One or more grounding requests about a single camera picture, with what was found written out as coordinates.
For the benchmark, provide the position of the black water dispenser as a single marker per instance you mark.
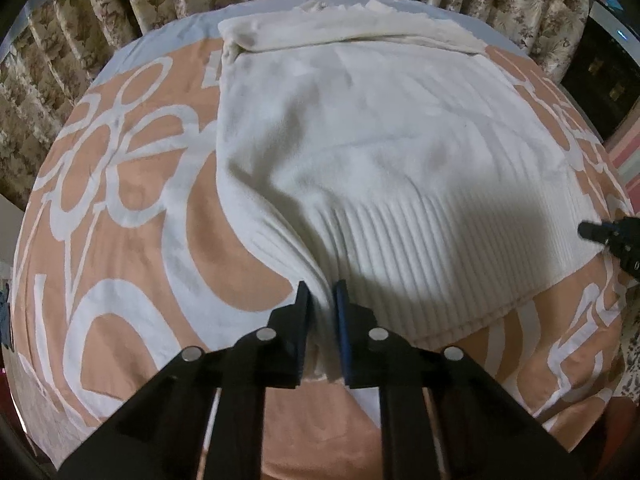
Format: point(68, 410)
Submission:
point(600, 70)

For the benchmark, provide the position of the blue floral curtain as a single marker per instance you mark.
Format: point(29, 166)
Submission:
point(80, 60)

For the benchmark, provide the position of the orange white patterned blanket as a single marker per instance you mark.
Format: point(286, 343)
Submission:
point(125, 220)

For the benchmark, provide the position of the white knit sweater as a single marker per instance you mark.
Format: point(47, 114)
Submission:
point(380, 160)

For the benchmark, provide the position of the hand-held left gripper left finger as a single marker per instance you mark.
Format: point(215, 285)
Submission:
point(302, 310)

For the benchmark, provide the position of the light blue bed sheet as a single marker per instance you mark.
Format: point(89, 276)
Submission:
point(165, 35)

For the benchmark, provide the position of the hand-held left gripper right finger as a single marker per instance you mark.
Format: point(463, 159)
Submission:
point(342, 330)

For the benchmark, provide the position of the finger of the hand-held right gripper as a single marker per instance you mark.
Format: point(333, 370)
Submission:
point(592, 231)

